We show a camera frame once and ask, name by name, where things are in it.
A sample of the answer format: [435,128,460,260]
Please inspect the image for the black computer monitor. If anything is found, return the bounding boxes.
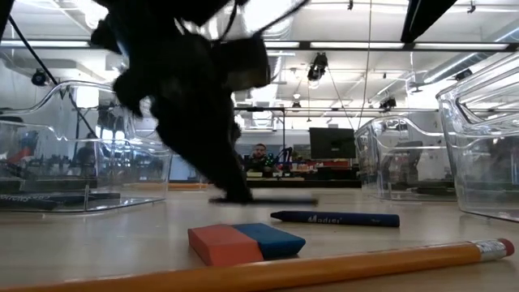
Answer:
[308,127,358,160]

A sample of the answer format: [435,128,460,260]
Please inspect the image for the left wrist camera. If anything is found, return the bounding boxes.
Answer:
[221,34,272,92]

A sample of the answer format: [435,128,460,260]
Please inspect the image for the black pen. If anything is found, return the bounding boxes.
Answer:
[208,196,320,206]

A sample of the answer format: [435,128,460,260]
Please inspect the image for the orange-red eraser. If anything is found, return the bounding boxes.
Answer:
[187,224,265,268]

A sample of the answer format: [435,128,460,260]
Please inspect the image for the silver round ceiling duct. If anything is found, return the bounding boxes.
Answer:
[263,15,297,84]

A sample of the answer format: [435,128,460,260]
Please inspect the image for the blue Madisi print pen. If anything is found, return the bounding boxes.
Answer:
[270,210,401,229]

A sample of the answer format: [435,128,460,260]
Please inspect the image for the orange wooden pencil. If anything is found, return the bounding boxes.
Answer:
[0,238,516,292]

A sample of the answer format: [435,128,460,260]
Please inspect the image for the black aluminium table frame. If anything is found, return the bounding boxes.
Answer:
[242,177,362,189]

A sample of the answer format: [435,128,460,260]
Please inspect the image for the black overhead camera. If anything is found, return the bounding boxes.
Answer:
[307,51,329,82]

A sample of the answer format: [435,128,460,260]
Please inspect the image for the black overhead beam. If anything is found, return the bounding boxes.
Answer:
[0,39,519,52]

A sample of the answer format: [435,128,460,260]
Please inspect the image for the person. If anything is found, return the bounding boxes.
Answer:
[244,143,277,178]

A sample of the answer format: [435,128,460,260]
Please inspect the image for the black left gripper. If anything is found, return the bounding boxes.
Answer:
[113,36,255,203]

